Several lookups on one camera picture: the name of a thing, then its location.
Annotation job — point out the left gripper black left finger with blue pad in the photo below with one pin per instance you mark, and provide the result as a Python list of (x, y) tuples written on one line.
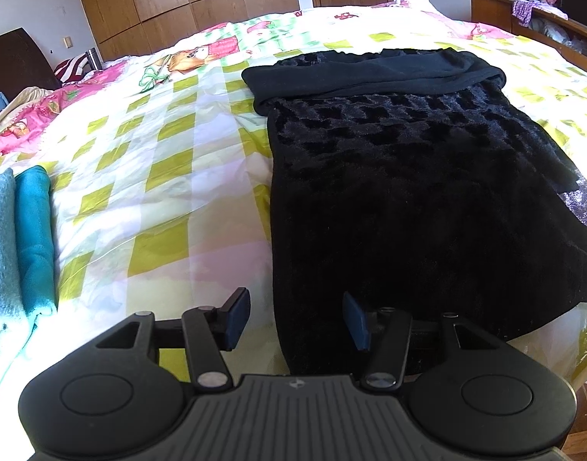
[(210, 331)]

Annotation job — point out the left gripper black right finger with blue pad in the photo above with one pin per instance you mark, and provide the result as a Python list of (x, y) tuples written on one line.
[(382, 340)]

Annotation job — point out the black velvet long-sleeve dress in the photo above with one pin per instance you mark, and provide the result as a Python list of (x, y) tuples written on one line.
[(405, 179)]

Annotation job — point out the checkered floral bed quilt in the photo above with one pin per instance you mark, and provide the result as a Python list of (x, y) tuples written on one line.
[(160, 182)]

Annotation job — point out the light blue folded towel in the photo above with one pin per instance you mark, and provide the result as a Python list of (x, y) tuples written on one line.
[(14, 327)]

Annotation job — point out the teal folded cloth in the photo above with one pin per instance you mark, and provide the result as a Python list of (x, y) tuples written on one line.
[(35, 246)]

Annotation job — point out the beige pillow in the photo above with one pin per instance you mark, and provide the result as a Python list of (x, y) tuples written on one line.
[(27, 98)]

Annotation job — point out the red white striped pillow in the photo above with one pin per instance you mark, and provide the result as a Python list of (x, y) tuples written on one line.
[(74, 69)]

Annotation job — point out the dark wooden headboard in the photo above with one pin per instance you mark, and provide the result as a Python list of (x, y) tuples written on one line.
[(22, 64)]

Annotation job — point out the wooden side cabinet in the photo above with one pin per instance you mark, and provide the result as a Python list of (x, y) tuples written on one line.
[(568, 37)]

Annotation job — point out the purple lace cloth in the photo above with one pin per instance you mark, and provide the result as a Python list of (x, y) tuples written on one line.
[(522, 10)]

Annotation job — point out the wall light switch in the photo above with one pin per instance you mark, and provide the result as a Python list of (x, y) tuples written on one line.
[(68, 43)]

